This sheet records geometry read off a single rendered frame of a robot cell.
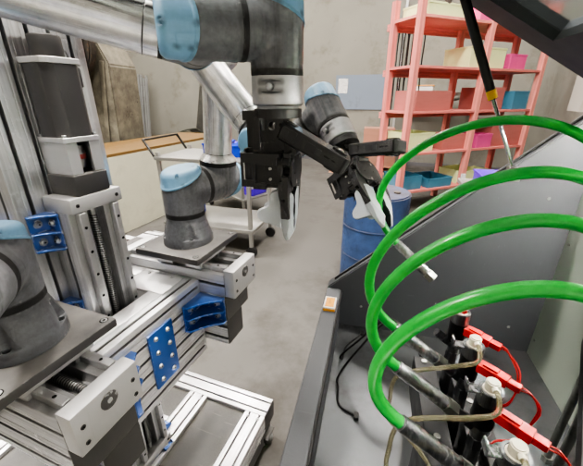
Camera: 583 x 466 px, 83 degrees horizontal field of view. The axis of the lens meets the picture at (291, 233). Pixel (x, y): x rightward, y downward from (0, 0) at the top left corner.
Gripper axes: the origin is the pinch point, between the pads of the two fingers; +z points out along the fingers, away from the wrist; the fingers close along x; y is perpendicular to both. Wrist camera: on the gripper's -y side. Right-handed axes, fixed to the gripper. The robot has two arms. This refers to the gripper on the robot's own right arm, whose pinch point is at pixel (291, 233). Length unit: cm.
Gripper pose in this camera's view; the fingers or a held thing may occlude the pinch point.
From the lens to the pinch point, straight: 56.1
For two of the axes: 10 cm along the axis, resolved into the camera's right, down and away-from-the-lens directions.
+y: -9.7, -0.9, 2.2
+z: 0.0, 9.2, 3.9
